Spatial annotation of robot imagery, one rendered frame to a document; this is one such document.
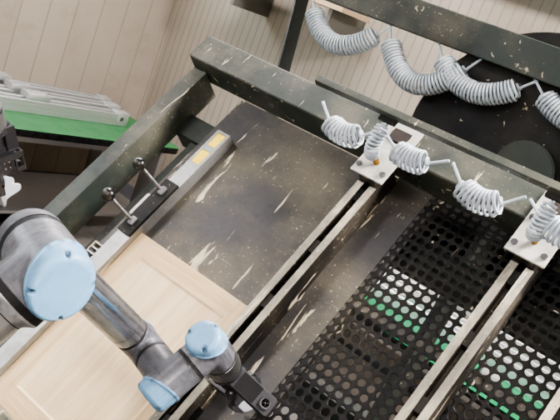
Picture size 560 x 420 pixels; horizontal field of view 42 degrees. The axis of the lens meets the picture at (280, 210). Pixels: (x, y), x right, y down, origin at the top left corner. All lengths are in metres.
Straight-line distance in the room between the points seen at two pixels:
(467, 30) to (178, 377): 1.36
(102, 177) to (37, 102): 2.88
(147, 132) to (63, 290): 1.18
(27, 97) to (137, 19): 1.54
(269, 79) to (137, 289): 0.73
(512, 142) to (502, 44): 0.28
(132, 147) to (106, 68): 3.98
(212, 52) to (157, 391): 1.23
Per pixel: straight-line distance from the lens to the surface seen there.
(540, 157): 2.21
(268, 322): 1.81
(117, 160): 2.26
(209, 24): 6.15
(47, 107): 5.15
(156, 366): 1.48
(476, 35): 2.29
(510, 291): 1.76
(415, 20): 2.38
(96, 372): 1.94
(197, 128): 2.35
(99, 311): 1.44
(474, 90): 2.30
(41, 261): 1.16
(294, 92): 2.16
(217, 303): 1.90
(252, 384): 1.59
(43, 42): 5.88
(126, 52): 6.31
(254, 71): 2.26
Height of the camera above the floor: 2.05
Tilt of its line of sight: 15 degrees down
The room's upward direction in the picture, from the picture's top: 21 degrees clockwise
